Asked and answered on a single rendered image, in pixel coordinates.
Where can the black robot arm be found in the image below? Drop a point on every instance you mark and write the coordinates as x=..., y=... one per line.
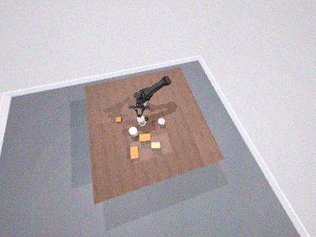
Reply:
x=146, y=93

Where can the pale yellow rectangular block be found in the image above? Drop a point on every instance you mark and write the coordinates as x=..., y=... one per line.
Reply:
x=155, y=146

